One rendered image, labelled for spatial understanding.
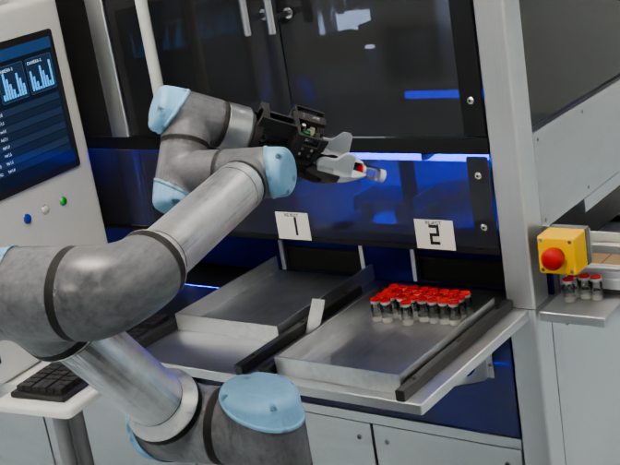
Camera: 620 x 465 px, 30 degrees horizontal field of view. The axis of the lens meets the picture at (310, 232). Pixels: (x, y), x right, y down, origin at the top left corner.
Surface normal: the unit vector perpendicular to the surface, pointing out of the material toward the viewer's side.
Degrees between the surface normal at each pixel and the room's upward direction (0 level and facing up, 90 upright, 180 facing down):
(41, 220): 90
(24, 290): 65
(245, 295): 0
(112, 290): 73
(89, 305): 85
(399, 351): 0
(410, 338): 0
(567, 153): 90
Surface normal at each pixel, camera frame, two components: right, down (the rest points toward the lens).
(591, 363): 0.80, 0.05
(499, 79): -0.57, 0.33
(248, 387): -0.04, -0.94
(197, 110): 0.41, -0.22
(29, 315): -0.36, 0.41
